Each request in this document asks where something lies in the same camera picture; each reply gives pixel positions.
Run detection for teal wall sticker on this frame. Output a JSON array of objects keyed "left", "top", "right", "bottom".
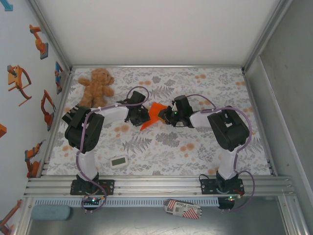
[{"left": 0, "top": 0, "right": 14, "bottom": 12}]

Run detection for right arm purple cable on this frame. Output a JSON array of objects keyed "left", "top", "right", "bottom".
[{"left": 184, "top": 94, "right": 255, "bottom": 212}]

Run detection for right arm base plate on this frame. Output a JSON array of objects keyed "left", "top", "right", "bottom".
[{"left": 200, "top": 178, "right": 245, "bottom": 196}]

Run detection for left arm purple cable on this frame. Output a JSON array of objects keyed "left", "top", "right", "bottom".
[{"left": 76, "top": 85, "right": 150, "bottom": 213}]

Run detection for blue-grey sponge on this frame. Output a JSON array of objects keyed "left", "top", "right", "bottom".
[{"left": 31, "top": 205, "right": 72, "bottom": 221}]

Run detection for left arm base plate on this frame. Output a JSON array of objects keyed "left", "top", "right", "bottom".
[{"left": 70, "top": 179, "right": 115, "bottom": 196}]

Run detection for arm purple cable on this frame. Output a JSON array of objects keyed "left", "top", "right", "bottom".
[
  {"left": 184, "top": 94, "right": 255, "bottom": 212},
  {"left": 76, "top": 85, "right": 150, "bottom": 213}
]

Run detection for aluminium profile frame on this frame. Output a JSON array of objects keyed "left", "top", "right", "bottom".
[{"left": 23, "top": 0, "right": 309, "bottom": 235}]

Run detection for floral table mat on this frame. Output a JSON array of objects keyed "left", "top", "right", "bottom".
[{"left": 45, "top": 67, "right": 274, "bottom": 176}]

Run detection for orange cloth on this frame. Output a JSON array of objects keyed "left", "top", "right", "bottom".
[{"left": 139, "top": 102, "right": 170, "bottom": 132}]

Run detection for brown teddy bear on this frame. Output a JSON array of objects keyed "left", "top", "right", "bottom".
[{"left": 77, "top": 68, "right": 115, "bottom": 112}]

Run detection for red striped printed packet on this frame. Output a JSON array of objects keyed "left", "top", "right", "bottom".
[{"left": 163, "top": 198, "right": 203, "bottom": 220}]

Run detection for orange claw machine sticker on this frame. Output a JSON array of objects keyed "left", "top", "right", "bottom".
[{"left": 6, "top": 64, "right": 33, "bottom": 107}]

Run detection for white slotted cable duct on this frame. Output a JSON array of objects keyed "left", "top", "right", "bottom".
[{"left": 34, "top": 197, "right": 220, "bottom": 207}]

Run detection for white digital timer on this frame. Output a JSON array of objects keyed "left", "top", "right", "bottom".
[{"left": 109, "top": 154, "right": 129, "bottom": 169}]

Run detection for blue orange wall sticker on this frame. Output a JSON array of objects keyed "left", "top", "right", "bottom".
[{"left": 54, "top": 61, "right": 65, "bottom": 95}]

